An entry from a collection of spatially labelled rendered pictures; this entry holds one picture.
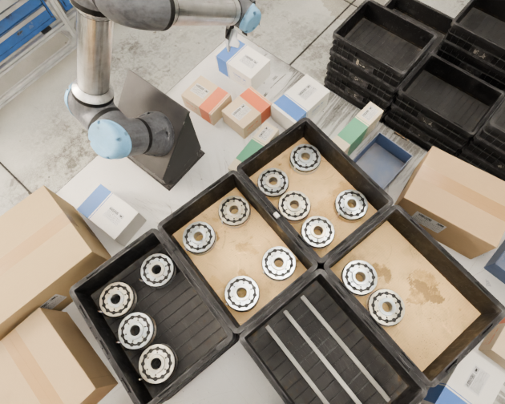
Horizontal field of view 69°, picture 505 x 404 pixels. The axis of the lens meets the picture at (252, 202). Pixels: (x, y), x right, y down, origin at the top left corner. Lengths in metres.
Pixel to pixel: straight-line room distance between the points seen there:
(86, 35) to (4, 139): 1.87
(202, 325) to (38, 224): 0.60
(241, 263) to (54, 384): 0.61
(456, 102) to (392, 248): 1.12
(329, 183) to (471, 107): 1.10
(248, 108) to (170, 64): 1.34
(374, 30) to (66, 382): 1.99
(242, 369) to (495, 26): 2.02
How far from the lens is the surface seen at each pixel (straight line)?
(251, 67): 1.57
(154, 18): 0.92
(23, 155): 2.73
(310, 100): 1.47
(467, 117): 2.14
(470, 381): 1.30
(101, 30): 1.06
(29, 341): 1.31
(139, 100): 1.36
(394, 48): 2.13
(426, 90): 2.16
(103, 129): 1.15
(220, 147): 1.48
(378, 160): 1.48
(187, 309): 1.17
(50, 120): 2.78
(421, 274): 1.24
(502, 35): 2.38
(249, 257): 1.17
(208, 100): 1.51
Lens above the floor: 1.97
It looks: 68 degrees down
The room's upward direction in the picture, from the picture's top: 8 degrees counter-clockwise
